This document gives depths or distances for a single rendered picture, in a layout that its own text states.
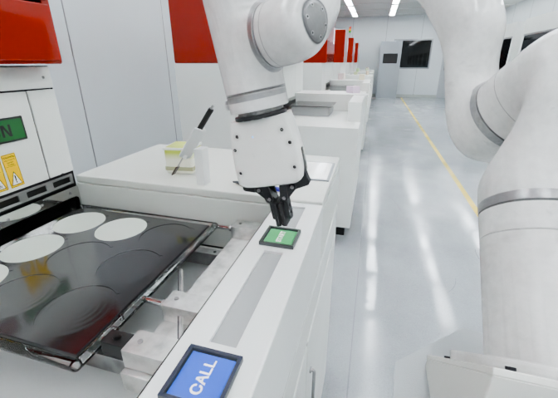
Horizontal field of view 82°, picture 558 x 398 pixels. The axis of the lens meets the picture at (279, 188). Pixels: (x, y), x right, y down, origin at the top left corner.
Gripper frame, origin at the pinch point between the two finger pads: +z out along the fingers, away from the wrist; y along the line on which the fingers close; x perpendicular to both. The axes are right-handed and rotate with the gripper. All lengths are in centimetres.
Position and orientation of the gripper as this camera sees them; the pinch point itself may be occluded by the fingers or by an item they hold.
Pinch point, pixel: (281, 211)
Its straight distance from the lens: 50.8
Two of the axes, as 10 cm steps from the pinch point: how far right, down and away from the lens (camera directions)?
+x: 2.7, -3.6, 8.9
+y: 9.4, -0.9, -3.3
